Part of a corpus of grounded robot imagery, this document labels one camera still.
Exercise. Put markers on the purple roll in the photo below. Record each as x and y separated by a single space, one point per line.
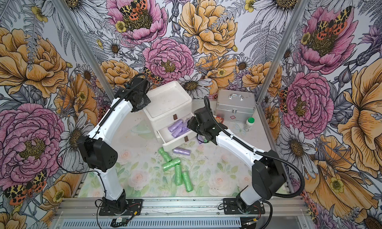
175 125
199 139

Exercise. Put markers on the purple roll diagonal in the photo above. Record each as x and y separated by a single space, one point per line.
177 132

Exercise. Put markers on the white bottle green cap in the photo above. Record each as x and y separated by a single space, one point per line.
249 123

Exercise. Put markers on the green roll bottom right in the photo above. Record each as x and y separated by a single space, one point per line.
187 181

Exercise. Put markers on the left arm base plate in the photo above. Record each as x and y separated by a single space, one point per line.
123 207

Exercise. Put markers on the silver aluminium case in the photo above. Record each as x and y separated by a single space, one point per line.
235 105

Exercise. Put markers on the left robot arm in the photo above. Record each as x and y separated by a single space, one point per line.
96 150

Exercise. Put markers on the purple roll top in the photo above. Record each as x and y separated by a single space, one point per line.
199 139

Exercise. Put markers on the red white carton box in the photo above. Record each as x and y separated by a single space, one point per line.
219 119

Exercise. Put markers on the aluminium front rail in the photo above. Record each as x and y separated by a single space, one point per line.
184 213

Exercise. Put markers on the purple roll vertical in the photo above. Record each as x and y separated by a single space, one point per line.
184 128

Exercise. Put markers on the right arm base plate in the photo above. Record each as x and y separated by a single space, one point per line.
247 202

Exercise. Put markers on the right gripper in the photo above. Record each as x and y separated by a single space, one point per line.
191 125

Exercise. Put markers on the purple roll horizontal middle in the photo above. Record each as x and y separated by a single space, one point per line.
182 151

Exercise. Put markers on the white plastic drawer unit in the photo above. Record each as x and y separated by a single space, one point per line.
169 104

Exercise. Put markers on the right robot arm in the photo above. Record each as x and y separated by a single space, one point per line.
268 175

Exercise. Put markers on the green roll upper left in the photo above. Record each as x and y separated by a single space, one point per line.
164 154

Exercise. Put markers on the green roll diagonal left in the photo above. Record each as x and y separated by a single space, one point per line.
174 162

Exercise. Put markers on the green roll bottom left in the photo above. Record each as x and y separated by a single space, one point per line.
178 175

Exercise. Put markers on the green roll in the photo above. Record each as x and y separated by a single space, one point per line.
187 181
164 154
178 175

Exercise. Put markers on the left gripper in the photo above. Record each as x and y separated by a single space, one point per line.
147 101

